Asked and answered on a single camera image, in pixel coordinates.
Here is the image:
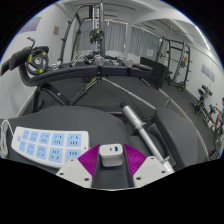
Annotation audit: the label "black power rack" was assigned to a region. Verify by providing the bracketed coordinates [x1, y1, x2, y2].
[156, 37, 193, 92]

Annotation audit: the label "black dumbbell rack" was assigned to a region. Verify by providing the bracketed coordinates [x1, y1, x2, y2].
[192, 84, 218, 128]

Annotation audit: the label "black weight plate yellow marks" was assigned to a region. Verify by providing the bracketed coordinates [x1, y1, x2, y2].
[25, 48, 50, 76]
[88, 28, 105, 44]

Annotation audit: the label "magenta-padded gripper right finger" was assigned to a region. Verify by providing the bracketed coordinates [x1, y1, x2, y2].
[123, 143, 169, 188]

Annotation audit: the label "black weight bench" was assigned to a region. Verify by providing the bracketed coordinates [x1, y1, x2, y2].
[0, 45, 154, 114]

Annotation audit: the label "white power strip blue sockets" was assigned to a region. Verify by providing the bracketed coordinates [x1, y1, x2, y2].
[10, 125, 91, 169]

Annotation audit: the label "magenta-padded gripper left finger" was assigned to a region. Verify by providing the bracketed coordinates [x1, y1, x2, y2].
[55, 144, 101, 188]

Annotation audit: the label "white coiled power cable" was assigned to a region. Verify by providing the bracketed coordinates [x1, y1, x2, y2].
[0, 119, 16, 159]

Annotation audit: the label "white charger block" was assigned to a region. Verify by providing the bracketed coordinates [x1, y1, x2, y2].
[98, 143, 124, 168]

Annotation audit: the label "white ceiling light strip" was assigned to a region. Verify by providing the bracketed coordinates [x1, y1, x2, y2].
[194, 24, 212, 51]

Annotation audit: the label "black padded seat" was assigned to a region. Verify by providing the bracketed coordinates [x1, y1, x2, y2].
[151, 107, 201, 168]

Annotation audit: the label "silver barbell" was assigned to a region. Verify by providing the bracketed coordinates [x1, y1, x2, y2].
[101, 77, 176, 174]

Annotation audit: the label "silver dumbbell group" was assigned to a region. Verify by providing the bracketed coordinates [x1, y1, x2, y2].
[93, 54, 136, 68]

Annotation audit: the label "purple wall poster pair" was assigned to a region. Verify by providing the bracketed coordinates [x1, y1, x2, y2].
[200, 64, 216, 83]

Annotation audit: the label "person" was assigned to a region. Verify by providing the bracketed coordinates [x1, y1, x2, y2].
[215, 97, 224, 133]

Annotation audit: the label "black upright board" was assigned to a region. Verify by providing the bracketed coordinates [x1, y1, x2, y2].
[139, 56, 168, 90]

